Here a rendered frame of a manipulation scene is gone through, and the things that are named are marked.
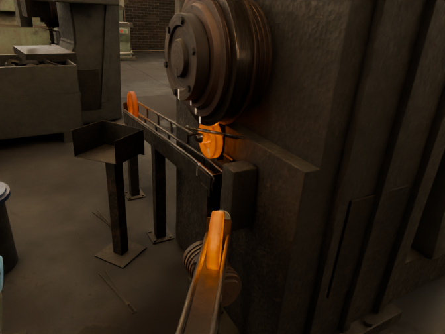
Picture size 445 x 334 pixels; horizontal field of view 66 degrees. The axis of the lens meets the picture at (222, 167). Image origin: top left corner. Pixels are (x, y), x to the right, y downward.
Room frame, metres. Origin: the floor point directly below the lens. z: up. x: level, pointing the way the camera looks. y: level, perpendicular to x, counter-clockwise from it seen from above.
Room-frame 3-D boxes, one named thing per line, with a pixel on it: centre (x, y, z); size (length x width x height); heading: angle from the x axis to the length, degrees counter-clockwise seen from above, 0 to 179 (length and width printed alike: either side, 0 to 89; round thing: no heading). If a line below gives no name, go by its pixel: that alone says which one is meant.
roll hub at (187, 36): (1.20, 0.15, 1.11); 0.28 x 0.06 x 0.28; 30
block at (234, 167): (1.06, -0.06, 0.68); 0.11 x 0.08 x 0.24; 120
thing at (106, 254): (1.55, 0.56, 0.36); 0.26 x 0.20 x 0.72; 65
